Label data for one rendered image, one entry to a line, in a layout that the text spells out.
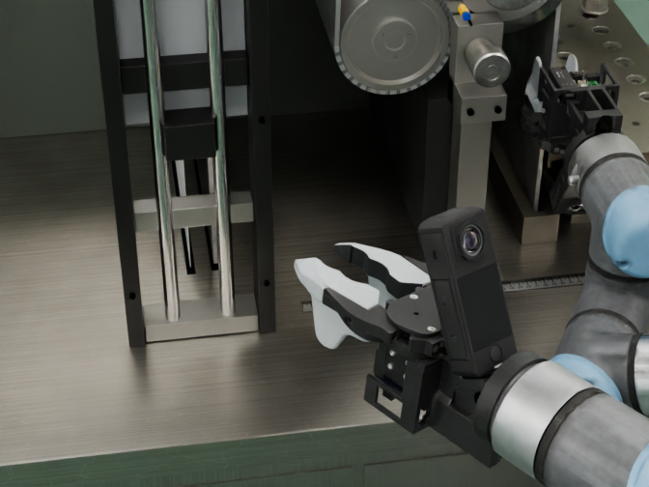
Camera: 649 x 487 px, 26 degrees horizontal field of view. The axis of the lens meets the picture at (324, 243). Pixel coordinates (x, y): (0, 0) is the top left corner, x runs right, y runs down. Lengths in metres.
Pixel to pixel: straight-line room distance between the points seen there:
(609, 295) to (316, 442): 0.33
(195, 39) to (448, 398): 0.51
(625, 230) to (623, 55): 0.55
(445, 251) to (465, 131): 0.60
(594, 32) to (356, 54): 0.46
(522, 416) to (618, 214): 0.43
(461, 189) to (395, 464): 0.31
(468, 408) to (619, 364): 0.31
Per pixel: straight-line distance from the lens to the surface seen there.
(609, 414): 0.93
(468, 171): 1.57
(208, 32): 1.35
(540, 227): 1.68
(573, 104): 1.47
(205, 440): 1.42
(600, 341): 1.31
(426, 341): 0.99
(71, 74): 1.87
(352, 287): 1.03
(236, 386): 1.47
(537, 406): 0.94
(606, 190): 1.36
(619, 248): 1.33
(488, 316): 0.98
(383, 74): 1.54
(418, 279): 1.06
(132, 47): 1.37
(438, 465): 1.53
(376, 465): 1.51
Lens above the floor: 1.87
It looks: 36 degrees down
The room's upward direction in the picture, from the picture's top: straight up
